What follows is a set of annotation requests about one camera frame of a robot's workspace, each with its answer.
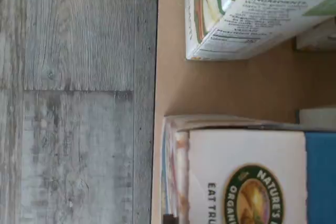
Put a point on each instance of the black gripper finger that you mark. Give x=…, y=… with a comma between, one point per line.
x=170, y=219

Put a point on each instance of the green white oatmeal box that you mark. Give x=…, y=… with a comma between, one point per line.
x=249, y=11

